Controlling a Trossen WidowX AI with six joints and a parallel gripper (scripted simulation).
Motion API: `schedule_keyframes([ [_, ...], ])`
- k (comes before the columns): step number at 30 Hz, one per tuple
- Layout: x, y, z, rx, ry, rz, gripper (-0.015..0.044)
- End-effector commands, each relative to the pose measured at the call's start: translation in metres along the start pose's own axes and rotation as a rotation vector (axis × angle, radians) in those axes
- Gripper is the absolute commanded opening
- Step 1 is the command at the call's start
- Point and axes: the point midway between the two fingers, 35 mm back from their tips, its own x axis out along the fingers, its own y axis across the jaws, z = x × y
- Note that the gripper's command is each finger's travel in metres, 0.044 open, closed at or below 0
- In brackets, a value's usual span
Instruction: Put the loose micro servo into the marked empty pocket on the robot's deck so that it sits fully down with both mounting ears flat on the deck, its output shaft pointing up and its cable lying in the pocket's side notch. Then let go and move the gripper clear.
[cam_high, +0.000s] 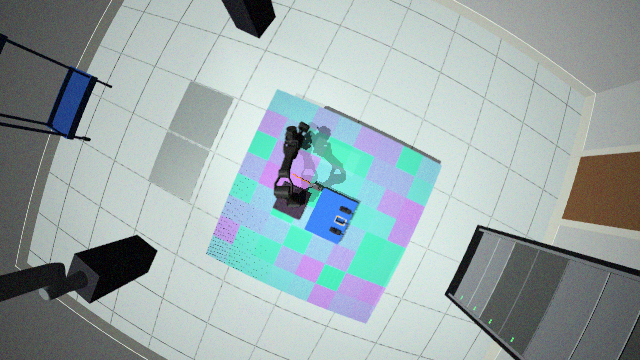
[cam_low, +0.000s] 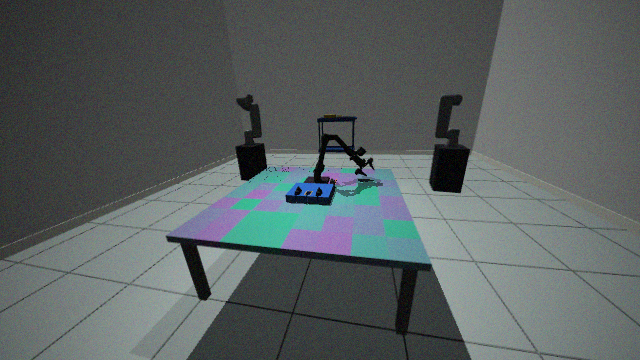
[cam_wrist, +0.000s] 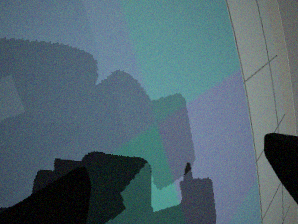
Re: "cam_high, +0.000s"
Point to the blue flat plate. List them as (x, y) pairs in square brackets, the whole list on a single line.
[(330, 216)]

